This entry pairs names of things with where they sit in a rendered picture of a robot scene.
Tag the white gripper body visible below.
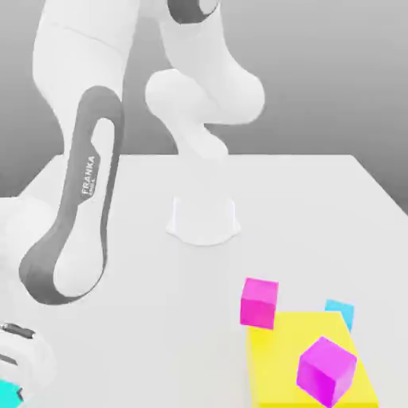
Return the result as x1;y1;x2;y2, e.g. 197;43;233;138
0;338;57;408

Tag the small cyan cube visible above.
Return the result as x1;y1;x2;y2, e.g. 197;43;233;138
0;379;24;408

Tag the small magenta cube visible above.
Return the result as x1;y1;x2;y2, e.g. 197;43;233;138
239;277;281;332

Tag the small violet cube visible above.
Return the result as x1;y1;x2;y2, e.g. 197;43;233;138
296;335;359;408

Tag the small light blue cube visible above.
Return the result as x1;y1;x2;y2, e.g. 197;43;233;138
324;299;355;333

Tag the large yellow box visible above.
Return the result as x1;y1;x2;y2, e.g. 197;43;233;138
245;311;381;408

